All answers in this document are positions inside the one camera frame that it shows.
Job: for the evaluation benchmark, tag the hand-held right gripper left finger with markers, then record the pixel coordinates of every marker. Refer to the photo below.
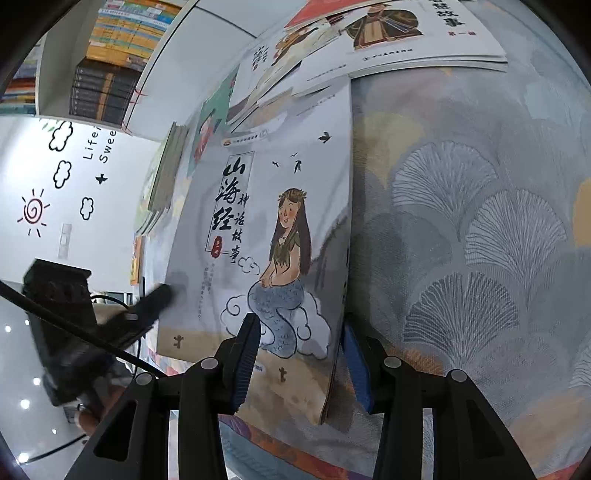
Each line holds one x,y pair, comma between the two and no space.
244,364

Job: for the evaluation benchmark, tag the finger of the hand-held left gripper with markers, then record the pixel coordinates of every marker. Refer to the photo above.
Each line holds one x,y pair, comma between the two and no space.
154,304

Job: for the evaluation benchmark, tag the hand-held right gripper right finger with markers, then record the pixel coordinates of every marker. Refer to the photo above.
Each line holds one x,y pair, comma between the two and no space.
358,369

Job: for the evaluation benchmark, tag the stack of assorted books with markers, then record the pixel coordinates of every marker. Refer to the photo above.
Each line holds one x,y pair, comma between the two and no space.
166,184

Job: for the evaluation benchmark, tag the mermaid cover book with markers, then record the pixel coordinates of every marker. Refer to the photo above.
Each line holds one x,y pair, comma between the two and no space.
258,194

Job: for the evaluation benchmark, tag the green girl cover book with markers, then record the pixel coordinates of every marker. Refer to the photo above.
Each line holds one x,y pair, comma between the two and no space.
214,110

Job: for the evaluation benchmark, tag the white book with brown figure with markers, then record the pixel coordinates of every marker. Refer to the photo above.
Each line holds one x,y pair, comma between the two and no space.
258,74

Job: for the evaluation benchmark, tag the warrior cover book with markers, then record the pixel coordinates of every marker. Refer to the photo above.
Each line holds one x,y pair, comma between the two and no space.
415,41

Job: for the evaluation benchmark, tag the red cover book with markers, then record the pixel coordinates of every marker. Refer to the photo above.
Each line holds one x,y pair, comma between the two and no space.
314,11

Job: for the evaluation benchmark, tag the row of blue and orange books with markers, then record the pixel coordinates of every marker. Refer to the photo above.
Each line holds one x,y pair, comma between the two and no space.
21,87

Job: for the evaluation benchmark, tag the row of colourful books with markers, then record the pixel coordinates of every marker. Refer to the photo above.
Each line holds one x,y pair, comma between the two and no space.
129,32

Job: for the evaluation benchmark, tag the person's left hand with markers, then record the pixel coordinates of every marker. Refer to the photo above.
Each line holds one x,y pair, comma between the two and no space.
87,420

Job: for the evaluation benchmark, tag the orange and white cartoon book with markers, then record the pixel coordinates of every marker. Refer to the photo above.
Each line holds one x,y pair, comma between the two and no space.
136,261

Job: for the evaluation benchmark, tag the fan-patterned tablecloth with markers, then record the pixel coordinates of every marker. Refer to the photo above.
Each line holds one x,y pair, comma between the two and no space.
461,207

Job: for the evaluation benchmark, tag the row of dark hardcover volumes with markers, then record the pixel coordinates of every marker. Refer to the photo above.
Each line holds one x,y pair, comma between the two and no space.
101,92

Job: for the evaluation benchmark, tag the white bookshelf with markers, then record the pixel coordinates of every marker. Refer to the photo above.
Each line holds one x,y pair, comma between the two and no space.
194,60

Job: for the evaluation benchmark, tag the white wall switch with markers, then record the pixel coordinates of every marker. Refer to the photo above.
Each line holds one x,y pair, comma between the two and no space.
64,240

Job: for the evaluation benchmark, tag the sun wall sticker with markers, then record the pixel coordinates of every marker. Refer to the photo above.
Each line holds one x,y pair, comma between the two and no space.
33,210

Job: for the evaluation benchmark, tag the black star wall sticker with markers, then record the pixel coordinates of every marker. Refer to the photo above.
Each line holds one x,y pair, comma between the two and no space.
101,178

